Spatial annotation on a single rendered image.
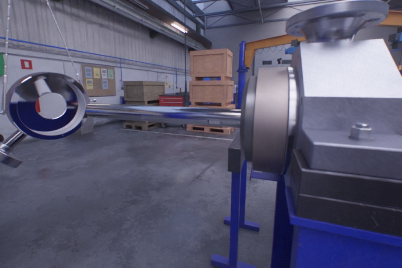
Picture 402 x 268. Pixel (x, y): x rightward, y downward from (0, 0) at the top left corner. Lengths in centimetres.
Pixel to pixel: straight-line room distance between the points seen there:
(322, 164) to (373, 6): 43
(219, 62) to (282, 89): 439
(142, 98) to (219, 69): 220
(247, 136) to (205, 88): 441
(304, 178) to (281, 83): 29
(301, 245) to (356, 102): 31
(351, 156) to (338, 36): 39
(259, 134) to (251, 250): 131
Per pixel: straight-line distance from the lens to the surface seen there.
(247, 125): 58
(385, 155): 42
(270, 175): 98
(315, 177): 40
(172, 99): 545
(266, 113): 55
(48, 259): 199
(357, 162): 41
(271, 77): 61
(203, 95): 499
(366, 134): 45
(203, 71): 503
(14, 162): 126
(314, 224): 45
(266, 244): 183
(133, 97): 567
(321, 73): 55
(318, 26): 70
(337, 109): 51
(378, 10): 69
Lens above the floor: 121
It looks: 9 degrees down
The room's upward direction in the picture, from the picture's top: straight up
